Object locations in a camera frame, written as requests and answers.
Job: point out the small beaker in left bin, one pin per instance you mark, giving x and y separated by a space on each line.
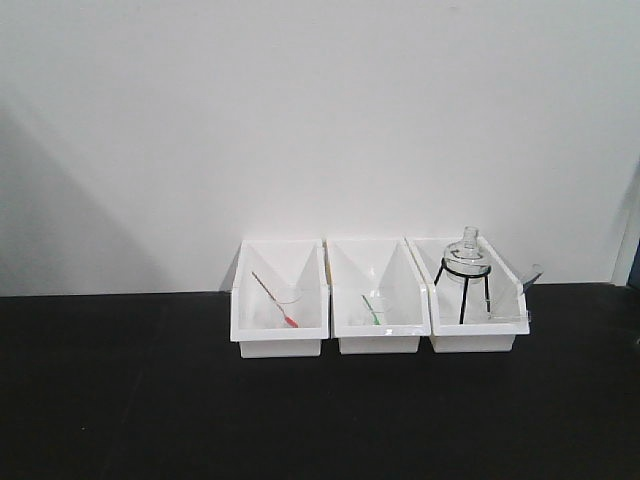
288 297

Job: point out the small beaker in bin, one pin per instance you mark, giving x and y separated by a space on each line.
378 307
288 297

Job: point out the left white plastic bin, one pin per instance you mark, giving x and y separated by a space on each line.
256 325

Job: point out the white plastic bin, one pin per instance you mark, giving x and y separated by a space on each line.
479 333
377 267
256 325

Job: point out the middle white plastic bin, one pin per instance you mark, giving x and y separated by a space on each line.
377 267

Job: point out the red pipette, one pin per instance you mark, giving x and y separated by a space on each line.
287 319

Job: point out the small beaker in middle bin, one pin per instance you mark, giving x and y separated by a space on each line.
378 307

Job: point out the green pipette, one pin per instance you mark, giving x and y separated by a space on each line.
374 313

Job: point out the glass flask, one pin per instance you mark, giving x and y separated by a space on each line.
466 258

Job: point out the right white plastic bin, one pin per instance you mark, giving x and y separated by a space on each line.
479 333

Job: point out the black wire tripod stand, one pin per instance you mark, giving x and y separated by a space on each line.
465 290

